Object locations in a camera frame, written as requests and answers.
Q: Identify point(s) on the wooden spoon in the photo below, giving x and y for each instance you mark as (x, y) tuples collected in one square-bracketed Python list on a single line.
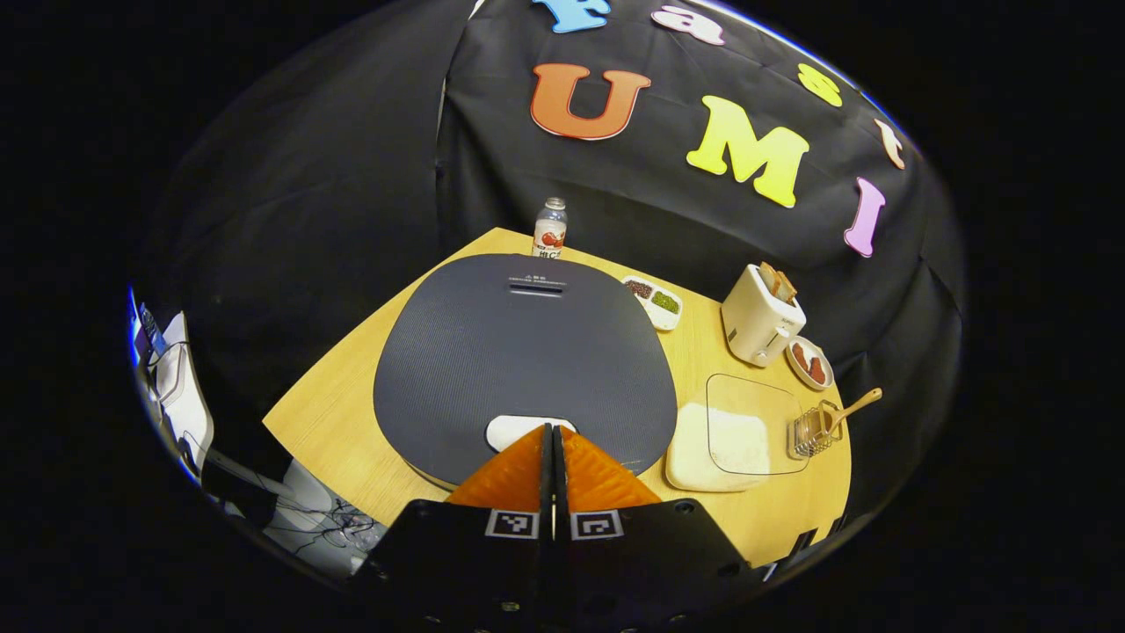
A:
[(848, 409)]

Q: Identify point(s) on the dark grey rice cooker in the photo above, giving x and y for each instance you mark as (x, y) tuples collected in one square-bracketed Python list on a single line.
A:
[(518, 352)]

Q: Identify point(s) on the brown meat piece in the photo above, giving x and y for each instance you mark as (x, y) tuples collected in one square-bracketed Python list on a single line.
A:
[(817, 371), (800, 356)]

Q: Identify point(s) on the clear plastic drink bottle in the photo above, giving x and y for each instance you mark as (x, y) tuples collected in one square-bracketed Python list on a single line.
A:
[(550, 230)]

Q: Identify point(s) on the white sectioned bean dish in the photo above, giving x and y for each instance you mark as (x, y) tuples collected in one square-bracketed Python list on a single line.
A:
[(655, 301)]

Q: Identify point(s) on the white round plate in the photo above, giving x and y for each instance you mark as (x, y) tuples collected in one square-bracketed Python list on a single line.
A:
[(795, 374)]

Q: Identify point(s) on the white object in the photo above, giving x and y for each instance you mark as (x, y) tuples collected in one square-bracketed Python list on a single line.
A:
[(186, 396)]

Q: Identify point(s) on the toast slice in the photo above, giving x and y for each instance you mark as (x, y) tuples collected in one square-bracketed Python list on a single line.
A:
[(769, 277), (786, 287)]

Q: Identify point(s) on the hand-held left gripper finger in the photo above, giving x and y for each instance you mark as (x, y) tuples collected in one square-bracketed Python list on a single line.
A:
[(561, 483), (546, 483)]

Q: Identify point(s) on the white toaster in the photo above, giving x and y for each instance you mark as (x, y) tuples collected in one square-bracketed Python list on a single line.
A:
[(754, 321)]

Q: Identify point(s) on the clear container of rice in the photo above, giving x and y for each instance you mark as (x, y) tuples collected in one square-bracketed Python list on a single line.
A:
[(721, 440)]

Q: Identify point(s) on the computer screen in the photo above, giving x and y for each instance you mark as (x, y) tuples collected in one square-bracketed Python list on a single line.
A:
[(148, 330)]

